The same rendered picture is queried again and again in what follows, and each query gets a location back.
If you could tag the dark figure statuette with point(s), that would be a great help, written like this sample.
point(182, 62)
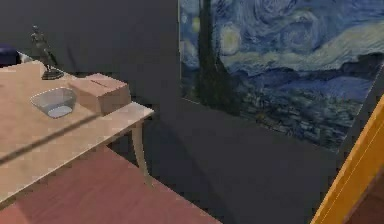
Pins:
point(45, 55)

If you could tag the light wooden table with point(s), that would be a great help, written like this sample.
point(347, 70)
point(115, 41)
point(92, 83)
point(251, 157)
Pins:
point(50, 146)

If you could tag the blue swirling night painting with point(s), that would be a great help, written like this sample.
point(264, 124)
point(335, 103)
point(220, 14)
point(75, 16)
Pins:
point(283, 66)

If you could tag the tan cardboard box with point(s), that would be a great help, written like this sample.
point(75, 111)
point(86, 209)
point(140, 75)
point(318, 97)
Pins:
point(103, 93)

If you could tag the dark blue round cushion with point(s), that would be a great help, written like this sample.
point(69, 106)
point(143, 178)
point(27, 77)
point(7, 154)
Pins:
point(8, 56)

